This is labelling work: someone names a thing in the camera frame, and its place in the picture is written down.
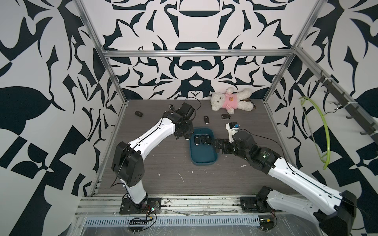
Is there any dark teal storage box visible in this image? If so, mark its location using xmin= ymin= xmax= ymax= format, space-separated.
xmin=190 ymin=127 xmax=218 ymax=166

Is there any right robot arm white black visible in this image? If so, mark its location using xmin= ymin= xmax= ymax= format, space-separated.
xmin=212 ymin=129 xmax=357 ymax=236

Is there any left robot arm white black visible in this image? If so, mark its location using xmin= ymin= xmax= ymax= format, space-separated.
xmin=111 ymin=108 xmax=196 ymax=206

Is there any black connector box right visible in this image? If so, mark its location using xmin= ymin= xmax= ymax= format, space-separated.
xmin=260 ymin=219 xmax=275 ymax=232

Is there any black connector box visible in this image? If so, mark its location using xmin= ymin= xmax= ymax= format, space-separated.
xmin=260 ymin=219 xmax=275 ymax=232
xmin=128 ymin=218 xmax=148 ymax=233

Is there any black connector box left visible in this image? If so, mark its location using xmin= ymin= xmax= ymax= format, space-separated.
xmin=128 ymin=218 xmax=148 ymax=233

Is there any white teddy bear pink shirt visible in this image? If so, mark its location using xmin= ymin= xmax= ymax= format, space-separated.
xmin=210 ymin=87 xmax=256 ymax=115

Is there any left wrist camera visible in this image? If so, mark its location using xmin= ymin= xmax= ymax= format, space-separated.
xmin=177 ymin=102 xmax=195 ymax=120

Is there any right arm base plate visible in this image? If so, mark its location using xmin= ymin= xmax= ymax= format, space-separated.
xmin=240 ymin=197 xmax=277 ymax=213

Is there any green hoop on wall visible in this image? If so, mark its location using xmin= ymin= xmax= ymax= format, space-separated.
xmin=299 ymin=96 xmax=331 ymax=170

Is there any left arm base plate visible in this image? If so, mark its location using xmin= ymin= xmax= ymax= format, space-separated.
xmin=119 ymin=197 xmax=161 ymax=215

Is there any black hook rail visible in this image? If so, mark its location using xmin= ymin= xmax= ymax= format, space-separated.
xmin=316 ymin=70 xmax=378 ymax=143

